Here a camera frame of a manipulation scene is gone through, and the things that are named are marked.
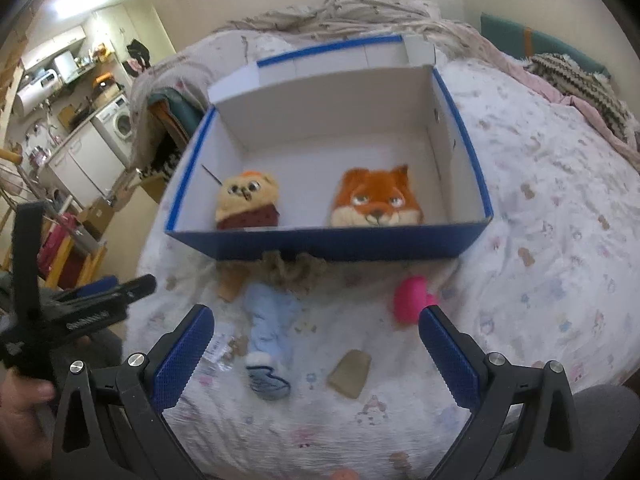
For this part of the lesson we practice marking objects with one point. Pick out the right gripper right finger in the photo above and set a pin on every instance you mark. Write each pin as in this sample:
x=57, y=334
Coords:
x=523, y=422

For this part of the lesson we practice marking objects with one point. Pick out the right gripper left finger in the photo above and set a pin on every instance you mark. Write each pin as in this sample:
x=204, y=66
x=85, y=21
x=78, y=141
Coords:
x=110, y=421

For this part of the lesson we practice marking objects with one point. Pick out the clear packaged white item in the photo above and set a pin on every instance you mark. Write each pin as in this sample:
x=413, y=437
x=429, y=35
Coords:
x=226, y=350

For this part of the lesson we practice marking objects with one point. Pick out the pink plush ball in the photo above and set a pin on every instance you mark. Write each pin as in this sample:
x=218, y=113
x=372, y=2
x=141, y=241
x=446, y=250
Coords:
x=411, y=297

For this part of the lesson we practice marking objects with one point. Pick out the light blue plush toy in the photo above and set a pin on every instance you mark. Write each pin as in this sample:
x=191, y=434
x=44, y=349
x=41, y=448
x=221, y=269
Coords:
x=269, y=351

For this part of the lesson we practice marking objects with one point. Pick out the brown scrunchie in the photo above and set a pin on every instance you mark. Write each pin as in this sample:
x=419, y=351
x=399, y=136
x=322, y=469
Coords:
x=298, y=275

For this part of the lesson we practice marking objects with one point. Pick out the tan bear plush toy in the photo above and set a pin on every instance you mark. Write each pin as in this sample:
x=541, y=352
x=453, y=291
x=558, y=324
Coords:
x=248, y=200

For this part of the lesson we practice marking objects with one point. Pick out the orange fox plush toy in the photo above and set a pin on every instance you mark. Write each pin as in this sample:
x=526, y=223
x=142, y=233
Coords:
x=371, y=198

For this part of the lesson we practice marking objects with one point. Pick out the person's left hand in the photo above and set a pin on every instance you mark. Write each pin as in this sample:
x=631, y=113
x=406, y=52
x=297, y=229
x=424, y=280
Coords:
x=21, y=433

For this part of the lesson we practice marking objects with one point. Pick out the yellow wooden chair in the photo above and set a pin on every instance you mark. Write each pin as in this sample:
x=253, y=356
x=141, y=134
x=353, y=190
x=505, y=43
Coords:
x=68, y=256

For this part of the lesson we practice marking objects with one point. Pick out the brown cardboard box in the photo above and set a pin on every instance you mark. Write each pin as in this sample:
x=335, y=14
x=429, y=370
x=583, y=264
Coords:
x=96, y=218

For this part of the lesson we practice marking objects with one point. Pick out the white kitchen cabinet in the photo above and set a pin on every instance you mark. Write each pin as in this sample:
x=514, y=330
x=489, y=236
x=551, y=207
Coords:
x=84, y=167

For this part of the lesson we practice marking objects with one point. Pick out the tan cloth piece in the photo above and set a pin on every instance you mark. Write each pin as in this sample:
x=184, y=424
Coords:
x=351, y=373

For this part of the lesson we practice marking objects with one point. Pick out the floral white bed quilt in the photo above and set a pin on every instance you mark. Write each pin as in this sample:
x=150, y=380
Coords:
x=554, y=276

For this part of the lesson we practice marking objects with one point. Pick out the white washing machine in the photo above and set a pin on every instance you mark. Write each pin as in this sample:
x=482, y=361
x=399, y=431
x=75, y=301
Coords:
x=114, y=125

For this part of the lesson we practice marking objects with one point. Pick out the white water heater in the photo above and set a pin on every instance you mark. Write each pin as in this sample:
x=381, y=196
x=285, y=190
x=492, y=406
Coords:
x=33, y=94

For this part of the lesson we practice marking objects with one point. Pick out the black hanging clothes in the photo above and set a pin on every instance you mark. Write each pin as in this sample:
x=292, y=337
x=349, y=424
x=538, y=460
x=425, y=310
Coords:
x=139, y=59

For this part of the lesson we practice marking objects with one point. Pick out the blue white cardboard box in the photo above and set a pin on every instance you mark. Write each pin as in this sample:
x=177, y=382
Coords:
x=308, y=116

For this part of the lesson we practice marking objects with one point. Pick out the black white knitted throw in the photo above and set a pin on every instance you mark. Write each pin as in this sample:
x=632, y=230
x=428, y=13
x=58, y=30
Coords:
x=565, y=75

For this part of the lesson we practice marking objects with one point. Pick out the teal cushion with orange stripe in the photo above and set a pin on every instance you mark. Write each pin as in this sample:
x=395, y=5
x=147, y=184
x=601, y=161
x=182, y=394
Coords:
x=521, y=41

